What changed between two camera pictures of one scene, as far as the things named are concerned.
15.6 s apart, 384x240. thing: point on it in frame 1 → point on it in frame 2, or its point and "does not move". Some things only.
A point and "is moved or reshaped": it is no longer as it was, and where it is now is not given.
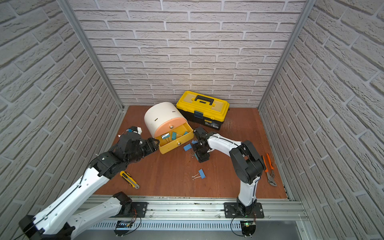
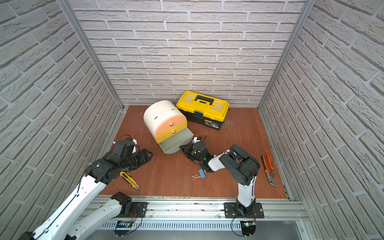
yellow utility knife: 128,178 does not move
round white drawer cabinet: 168,124 does not move
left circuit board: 122,224 does not move
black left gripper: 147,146 → 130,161
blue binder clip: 201,174 does not move
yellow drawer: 173,139 is moved or reshaped
